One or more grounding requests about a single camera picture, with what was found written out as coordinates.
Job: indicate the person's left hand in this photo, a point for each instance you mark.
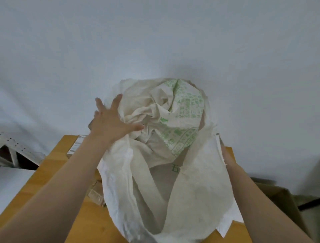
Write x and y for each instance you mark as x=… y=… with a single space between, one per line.
x=107 y=125

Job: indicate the person's right hand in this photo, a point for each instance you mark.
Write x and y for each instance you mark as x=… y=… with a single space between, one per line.
x=228 y=160

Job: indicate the large white plastic bag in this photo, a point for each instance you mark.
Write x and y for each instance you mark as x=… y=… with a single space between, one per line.
x=195 y=187

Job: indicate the stack of cardboard boxes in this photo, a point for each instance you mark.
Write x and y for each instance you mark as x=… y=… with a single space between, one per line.
x=96 y=197

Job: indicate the person's left forearm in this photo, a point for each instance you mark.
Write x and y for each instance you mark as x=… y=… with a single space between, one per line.
x=55 y=195

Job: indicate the person's right forearm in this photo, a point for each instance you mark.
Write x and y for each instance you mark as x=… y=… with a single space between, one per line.
x=262 y=212

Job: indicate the brown cardboard box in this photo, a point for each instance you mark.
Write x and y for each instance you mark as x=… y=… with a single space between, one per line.
x=282 y=200

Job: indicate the wooden table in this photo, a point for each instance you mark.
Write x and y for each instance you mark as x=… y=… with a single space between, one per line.
x=37 y=180

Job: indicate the white metal shelf rack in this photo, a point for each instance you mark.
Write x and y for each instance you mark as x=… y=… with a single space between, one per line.
x=20 y=150

